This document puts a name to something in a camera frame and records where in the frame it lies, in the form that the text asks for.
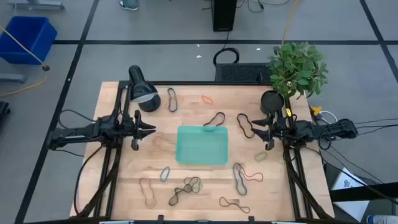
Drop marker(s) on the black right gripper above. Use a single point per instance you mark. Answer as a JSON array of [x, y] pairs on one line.
[[275, 130]]

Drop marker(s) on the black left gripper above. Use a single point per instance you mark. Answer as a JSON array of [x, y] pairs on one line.
[[136, 133]]

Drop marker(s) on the wide tan rubber band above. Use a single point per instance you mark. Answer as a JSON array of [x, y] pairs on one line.
[[155, 144]]

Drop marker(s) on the dark brown wavy rubber band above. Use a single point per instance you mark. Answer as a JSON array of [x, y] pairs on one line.
[[238, 119]]

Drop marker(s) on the olive green rubber band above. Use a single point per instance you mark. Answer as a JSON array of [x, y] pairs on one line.
[[255, 157]]

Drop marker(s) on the small tan rubber band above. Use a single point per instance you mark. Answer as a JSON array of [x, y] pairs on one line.
[[166, 105]]

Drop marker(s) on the dark blue rubber band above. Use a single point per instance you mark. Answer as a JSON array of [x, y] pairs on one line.
[[173, 111]]

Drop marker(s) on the small blue rubber band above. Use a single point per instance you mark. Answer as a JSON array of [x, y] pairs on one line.
[[160, 177]]

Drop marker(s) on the red rubber band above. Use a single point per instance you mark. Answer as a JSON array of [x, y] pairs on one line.
[[255, 180]]

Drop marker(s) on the long tan rubber band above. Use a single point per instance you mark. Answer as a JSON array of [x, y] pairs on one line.
[[141, 188]]

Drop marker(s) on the teal translucent plastic bin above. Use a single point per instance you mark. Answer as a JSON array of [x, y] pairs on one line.
[[202, 146]]

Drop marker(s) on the long grey-blue rubber band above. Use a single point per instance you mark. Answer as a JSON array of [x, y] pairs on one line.
[[235, 183]]

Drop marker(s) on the orange rubber band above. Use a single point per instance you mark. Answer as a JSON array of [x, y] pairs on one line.
[[206, 101]]

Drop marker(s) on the black rubber band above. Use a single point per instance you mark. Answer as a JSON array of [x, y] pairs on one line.
[[174, 199]]

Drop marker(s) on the thin brown rubber band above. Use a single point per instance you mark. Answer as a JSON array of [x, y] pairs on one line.
[[231, 204]]

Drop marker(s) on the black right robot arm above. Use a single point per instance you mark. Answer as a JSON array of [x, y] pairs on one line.
[[326, 130]]

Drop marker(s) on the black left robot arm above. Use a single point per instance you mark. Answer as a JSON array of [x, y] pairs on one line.
[[77, 132]]

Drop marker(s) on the blue plastic floor bin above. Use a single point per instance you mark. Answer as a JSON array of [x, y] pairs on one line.
[[28, 37]]

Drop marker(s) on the black plant pot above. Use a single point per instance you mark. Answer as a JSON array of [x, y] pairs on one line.
[[271, 102]]

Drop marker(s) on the black desk lamp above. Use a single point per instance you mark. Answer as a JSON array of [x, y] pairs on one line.
[[141, 90]]

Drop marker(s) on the yellow clamp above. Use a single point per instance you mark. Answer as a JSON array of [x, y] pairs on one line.
[[316, 109]]

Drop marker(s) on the black perforated box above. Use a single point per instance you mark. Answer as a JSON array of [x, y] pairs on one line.
[[239, 73]]

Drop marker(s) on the green leafy plant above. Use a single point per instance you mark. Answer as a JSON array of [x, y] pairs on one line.
[[295, 71]]

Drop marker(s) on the white cardboard box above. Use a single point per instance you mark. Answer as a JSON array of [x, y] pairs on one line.
[[349, 199]]

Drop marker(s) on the black bar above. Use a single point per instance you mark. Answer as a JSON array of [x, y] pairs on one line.
[[363, 191]]

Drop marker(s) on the black computer tower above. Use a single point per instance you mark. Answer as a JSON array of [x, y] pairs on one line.
[[224, 14]]

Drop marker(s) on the person's shoe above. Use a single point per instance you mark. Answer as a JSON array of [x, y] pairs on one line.
[[129, 3]]

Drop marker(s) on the grey table foot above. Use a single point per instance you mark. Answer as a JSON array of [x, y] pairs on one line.
[[37, 4], [12, 77]]

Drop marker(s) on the white bottle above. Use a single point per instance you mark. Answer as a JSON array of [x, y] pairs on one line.
[[382, 219]]

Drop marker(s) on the black aluminium table frame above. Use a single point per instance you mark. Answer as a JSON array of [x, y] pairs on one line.
[[186, 83]]

